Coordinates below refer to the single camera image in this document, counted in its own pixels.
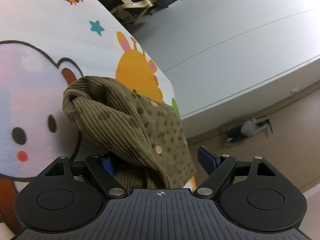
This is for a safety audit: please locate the grey handheld vacuum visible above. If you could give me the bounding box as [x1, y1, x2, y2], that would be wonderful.
[227, 117, 273, 143]

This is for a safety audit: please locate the white wardrobe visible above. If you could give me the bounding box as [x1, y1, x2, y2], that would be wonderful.
[125, 0, 320, 124]

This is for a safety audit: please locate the cartoon animal play mat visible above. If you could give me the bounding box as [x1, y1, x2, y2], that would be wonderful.
[1, 0, 177, 239]

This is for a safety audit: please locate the brown corduroy dotted garment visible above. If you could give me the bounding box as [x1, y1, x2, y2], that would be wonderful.
[62, 76, 196, 191]

